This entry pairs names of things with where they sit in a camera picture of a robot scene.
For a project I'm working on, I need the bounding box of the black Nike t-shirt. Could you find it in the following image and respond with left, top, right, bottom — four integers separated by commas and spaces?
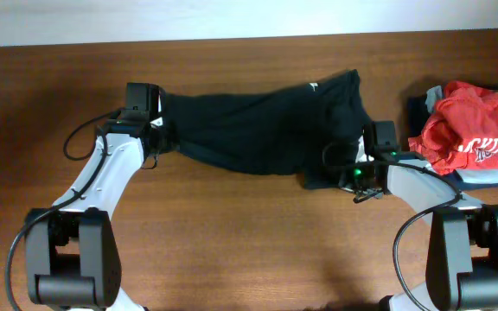
162, 70, 371, 189

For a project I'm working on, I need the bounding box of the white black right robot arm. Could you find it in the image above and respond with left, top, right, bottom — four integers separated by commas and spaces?
329, 121, 498, 311

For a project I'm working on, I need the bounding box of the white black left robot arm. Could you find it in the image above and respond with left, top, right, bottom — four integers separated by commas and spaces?
21, 83, 168, 310

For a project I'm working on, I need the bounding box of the navy folded garment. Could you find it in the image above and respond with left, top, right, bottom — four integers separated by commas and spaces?
406, 95, 498, 191

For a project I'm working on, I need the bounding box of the red printed t-shirt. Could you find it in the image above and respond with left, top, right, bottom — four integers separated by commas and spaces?
408, 81, 498, 175

